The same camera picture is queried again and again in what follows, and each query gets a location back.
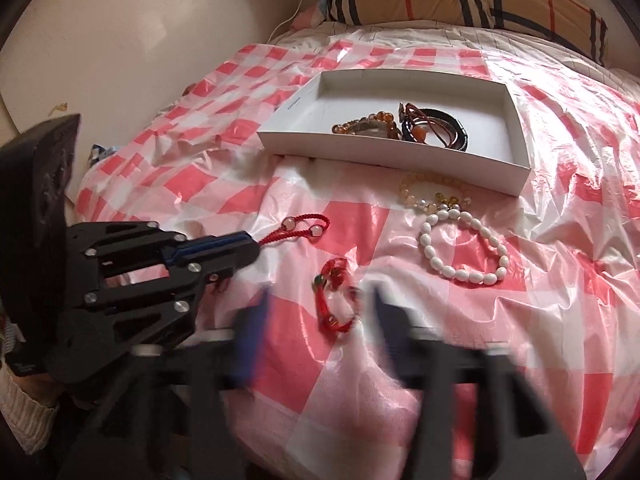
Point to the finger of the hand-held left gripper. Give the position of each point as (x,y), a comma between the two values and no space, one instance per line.
(210,244)
(220,262)

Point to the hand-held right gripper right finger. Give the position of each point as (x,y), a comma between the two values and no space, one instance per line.
(387,325)

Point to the red white checkered plastic sheet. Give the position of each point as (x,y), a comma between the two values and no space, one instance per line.
(550,210)

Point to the white wooden headboard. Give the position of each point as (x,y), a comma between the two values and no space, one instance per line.
(150,35)

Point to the person's left forearm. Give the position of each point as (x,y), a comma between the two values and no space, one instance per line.
(25,410)

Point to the pink cloth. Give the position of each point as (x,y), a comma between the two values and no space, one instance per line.
(310,17)

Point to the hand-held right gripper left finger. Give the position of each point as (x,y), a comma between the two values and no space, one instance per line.
(250,340)

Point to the white shallow cardboard box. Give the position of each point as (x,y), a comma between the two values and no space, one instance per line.
(360,90)

